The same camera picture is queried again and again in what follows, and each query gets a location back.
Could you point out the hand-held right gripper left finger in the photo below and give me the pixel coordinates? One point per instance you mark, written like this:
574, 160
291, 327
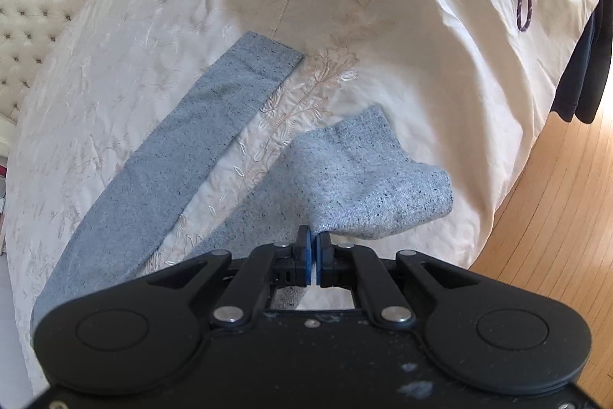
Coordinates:
304, 258

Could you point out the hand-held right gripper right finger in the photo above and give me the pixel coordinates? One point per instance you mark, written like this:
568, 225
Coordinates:
320, 258

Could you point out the grey speckled knit pants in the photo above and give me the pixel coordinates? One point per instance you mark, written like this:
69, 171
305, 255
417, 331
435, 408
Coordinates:
364, 179

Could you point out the cream embroidered bedspread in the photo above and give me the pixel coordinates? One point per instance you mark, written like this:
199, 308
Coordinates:
407, 54

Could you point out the dark cloth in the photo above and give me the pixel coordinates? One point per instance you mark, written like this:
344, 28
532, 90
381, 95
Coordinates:
582, 69

